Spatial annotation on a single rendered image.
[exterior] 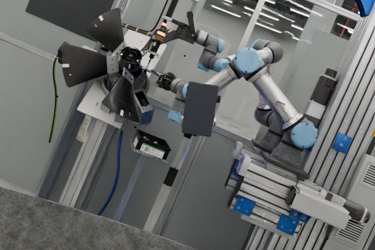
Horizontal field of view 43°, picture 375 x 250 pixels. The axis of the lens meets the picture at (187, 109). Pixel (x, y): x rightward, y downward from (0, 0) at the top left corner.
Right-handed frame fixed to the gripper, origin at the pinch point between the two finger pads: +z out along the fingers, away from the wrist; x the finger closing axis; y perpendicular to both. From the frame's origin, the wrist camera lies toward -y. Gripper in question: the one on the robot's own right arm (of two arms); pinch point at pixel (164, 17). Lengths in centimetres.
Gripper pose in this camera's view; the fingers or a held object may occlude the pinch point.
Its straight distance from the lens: 260.6
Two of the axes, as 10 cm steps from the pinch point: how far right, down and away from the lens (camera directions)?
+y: -4.0, 9.1, 0.6
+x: -1.0, -1.1, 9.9
